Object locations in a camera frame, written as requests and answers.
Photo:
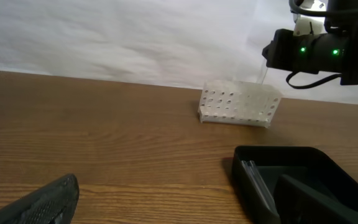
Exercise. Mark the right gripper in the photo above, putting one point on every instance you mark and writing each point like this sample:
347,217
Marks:
280,49

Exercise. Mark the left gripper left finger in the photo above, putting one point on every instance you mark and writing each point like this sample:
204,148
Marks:
42,205

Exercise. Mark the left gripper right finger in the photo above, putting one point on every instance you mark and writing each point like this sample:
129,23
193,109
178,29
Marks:
309,205

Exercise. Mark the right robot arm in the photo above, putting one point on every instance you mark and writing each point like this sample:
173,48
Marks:
353,46

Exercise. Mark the black tray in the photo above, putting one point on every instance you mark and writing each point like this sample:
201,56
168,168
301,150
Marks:
291,155

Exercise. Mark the white test tube rack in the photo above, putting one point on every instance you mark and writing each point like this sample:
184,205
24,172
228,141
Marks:
238,102

